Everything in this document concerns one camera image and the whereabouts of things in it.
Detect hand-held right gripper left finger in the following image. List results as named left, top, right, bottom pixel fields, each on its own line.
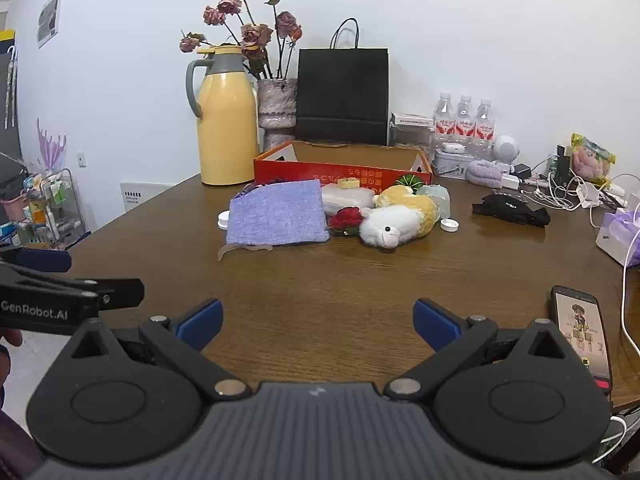
left=69, top=298, right=252, bottom=402

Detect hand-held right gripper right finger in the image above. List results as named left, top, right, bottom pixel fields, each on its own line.
left=384, top=298, right=573, bottom=402

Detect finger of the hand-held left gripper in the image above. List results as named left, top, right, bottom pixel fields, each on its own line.
left=0, top=246, right=73, bottom=274
left=72, top=277, right=146, bottom=311

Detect clear silicone strap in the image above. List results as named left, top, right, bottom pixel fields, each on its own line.
left=218, top=244, right=275, bottom=262

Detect white sheep plush toy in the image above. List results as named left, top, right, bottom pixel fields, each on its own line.
left=359, top=204, right=423, bottom=250

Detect yellow plush toy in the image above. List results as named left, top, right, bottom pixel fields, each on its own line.
left=372, top=185, right=441, bottom=238

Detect purple knitted cloth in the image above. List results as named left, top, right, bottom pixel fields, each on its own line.
left=226, top=179, right=331, bottom=247

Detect pale green translucent item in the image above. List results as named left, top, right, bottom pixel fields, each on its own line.
left=416, top=183, right=452, bottom=221

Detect red fabric rose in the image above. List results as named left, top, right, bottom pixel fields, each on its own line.
left=327, top=206, right=364, bottom=237

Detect white plastic packet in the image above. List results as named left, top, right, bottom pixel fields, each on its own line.
left=320, top=182, right=378, bottom=216

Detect red cardboard box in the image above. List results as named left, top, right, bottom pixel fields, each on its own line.
left=253, top=140, right=433, bottom=190

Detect metal storage rack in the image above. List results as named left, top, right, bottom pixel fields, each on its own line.
left=0, top=167, right=89, bottom=252

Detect purple artificial flower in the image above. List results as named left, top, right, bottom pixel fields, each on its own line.
left=36, top=118, right=69, bottom=171

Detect silver metal tin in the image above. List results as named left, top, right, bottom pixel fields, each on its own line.
left=431, top=149, right=478, bottom=180

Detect dark tall board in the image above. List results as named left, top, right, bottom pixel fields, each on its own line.
left=0, top=30, right=24, bottom=163

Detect clear plastic container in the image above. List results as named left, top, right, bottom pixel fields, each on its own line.
left=389, top=125, right=433, bottom=154

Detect yellow thermos jug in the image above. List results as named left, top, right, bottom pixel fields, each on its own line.
left=186, top=44, right=259, bottom=187

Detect white round robot toy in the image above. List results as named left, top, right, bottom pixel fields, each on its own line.
left=492, top=134, right=521, bottom=166

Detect white box with purple ribbon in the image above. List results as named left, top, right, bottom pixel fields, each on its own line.
left=595, top=209, right=640, bottom=268

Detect white power adapter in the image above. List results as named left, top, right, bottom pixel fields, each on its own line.
left=575, top=182, right=604, bottom=209

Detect black green device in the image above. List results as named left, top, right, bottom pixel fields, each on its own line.
left=550, top=145, right=574, bottom=186

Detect flat white red box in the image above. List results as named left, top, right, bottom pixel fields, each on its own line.
left=390, top=111, right=435, bottom=128

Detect pink marbled vase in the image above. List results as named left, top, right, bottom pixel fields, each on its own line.
left=256, top=78, right=299, bottom=153

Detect yellow green snack bag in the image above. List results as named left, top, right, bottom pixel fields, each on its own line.
left=570, top=133, right=617, bottom=184

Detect black paper bag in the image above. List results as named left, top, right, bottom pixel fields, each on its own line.
left=295, top=17, right=391, bottom=147

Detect dried pink roses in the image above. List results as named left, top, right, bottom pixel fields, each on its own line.
left=179, top=0, right=304, bottom=81

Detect white wall access panel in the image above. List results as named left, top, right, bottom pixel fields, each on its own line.
left=120, top=180, right=174, bottom=212

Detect black strap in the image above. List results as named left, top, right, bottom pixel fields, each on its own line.
left=471, top=194, right=552, bottom=228

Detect bundle of white cables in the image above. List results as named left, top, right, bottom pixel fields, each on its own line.
left=520, top=157, right=640, bottom=221

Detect long white cable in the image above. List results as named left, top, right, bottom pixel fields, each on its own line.
left=619, top=220, right=640, bottom=354

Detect wall poster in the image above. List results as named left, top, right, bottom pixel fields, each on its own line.
left=36, top=0, right=64, bottom=50

